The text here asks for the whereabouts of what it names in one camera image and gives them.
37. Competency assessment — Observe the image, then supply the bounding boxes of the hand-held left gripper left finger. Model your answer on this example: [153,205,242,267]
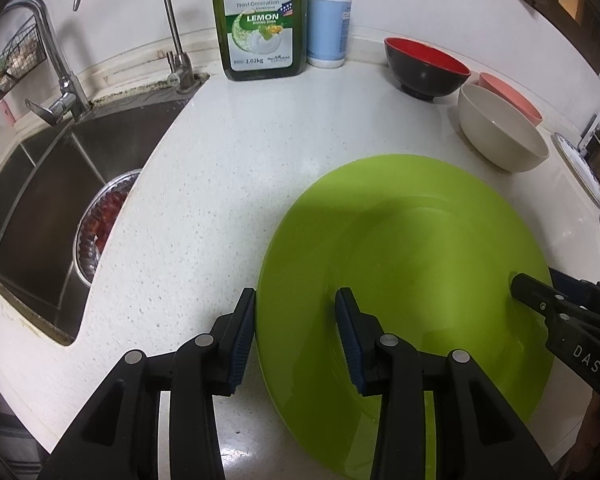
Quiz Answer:
[37,287,257,480]

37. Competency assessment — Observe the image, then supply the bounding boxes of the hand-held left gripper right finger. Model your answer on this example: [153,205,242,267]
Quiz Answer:
[334,287,556,480]

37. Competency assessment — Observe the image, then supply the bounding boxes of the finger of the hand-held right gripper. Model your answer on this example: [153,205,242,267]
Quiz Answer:
[549,266,600,318]
[510,272,600,342]

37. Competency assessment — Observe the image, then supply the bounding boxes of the green plate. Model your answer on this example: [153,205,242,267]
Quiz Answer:
[255,154,555,478]

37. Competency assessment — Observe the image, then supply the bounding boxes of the pink bowl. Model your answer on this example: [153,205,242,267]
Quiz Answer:
[478,72,544,127]

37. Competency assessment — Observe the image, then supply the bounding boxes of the blue patterned white plate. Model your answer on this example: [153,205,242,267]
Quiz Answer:
[552,132,600,209]

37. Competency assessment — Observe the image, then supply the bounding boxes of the beige bowl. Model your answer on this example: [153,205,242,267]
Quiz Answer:
[457,83,550,173]

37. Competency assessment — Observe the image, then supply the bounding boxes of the metal strainer with red food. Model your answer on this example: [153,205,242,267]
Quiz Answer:
[74,170,142,288]

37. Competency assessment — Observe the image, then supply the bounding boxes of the stainless steel sink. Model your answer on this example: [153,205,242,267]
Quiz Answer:
[0,92,196,346]

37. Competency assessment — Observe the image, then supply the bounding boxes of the red and black bowl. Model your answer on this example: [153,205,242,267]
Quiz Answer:
[384,37,472,101]

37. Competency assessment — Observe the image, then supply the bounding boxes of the slim gooseneck steel faucet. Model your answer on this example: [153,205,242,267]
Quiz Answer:
[73,0,201,93]

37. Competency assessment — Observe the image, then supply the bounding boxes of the large steel kitchen faucet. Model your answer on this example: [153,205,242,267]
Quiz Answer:
[0,0,88,126]

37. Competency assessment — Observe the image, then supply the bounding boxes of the green dish soap bottle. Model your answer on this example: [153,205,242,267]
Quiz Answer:
[208,0,308,82]

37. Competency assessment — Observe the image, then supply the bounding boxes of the white blue pump bottle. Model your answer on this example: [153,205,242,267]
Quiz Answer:
[306,0,353,69]

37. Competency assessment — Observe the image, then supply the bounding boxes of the black wire basket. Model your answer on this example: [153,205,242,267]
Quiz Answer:
[0,15,48,108]

